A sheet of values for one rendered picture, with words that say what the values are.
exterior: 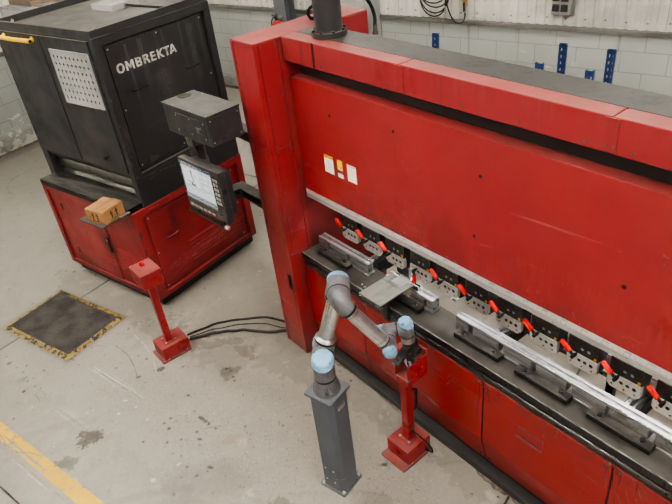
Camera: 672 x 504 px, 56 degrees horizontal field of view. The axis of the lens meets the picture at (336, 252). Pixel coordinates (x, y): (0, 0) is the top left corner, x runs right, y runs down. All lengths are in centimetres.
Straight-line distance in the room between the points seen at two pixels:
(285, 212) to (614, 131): 228
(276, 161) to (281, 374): 161
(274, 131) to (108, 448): 236
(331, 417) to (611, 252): 166
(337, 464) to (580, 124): 226
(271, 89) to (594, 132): 197
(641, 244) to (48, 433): 391
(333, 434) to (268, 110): 188
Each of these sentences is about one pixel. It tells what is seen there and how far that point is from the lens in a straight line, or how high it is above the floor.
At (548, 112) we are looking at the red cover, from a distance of 254.
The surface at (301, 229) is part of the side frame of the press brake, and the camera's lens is 420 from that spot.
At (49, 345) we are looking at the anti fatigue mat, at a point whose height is 2.
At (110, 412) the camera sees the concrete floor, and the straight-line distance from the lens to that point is 483.
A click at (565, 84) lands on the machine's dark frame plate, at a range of 269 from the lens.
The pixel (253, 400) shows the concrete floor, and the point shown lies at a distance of 452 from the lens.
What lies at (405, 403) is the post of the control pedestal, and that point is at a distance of 375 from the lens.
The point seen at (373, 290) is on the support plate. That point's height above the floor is 100.
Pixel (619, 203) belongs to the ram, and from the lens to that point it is 254.
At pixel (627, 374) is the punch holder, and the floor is 121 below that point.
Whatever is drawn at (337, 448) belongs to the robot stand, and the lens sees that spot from 362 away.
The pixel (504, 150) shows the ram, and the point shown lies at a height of 203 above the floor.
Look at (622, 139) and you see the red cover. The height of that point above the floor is 223.
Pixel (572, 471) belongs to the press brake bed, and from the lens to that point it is 338.
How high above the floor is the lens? 320
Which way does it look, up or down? 33 degrees down
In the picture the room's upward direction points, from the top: 7 degrees counter-clockwise
